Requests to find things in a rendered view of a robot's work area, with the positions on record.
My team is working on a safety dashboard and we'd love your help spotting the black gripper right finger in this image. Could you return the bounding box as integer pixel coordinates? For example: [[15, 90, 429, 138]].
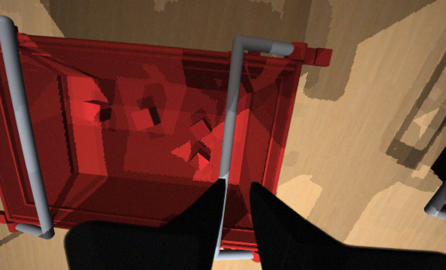
[[250, 181, 446, 270]]

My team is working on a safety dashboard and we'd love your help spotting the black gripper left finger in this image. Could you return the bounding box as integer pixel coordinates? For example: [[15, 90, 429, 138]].
[[64, 178, 226, 270]]

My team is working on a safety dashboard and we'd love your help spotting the red plastic tray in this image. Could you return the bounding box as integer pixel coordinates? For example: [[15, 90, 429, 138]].
[[0, 26, 333, 263]]

